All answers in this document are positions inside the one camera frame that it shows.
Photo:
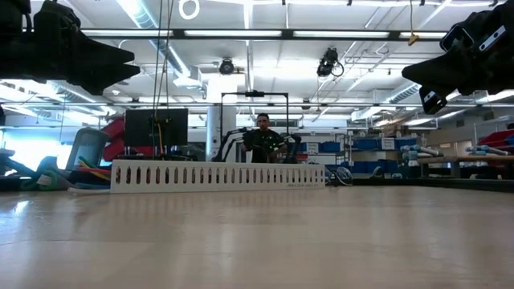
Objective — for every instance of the black background rig frame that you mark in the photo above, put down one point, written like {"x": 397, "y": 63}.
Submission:
{"x": 221, "y": 120}

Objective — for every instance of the grey office chair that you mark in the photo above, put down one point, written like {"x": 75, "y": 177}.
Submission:
{"x": 89, "y": 144}

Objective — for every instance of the clear safety glasses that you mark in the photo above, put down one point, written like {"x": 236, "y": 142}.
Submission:
{"x": 341, "y": 176}

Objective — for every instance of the red storage bins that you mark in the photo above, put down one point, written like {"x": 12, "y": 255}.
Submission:
{"x": 498, "y": 140}
{"x": 114, "y": 136}

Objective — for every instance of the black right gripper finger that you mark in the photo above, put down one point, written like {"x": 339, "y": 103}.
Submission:
{"x": 441, "y": 72}
{"x": 433, "y": 100}

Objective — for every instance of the black background robot arm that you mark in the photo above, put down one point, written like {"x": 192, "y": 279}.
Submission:
{"x": 227, "y": 141}
{"x": 293, "y": 146}

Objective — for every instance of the black monitor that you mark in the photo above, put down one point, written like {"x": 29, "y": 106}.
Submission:
{"x": 140, "y": 128}

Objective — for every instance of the person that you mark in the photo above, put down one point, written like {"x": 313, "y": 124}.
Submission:
{"x": 263, "y": 142}

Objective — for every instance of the wooden workbench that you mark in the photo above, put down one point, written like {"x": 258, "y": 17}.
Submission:
{"x": 462, "y": 160}

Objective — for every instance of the black overhead camera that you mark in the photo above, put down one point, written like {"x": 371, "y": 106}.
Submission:
{"x": 328, "y": 63}

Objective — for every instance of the blue storage bins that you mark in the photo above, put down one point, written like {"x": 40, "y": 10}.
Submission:
{"x": 367, "y": 144}

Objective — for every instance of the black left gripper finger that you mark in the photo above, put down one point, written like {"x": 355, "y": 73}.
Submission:
{"x": 104, "y": 50}
{"x": 108, "y": 76}

